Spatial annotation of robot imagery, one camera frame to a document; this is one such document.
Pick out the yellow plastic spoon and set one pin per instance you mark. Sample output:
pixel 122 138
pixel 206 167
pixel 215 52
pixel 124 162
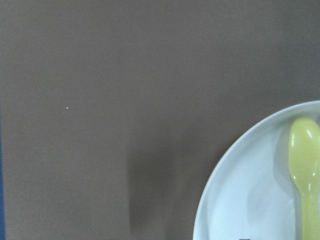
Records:
pixel 304 169

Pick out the blue tape grid lines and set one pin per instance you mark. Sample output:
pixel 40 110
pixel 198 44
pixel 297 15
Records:
pixel 2 206

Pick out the white round plate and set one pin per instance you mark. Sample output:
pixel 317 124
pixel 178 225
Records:
pixel 250 193

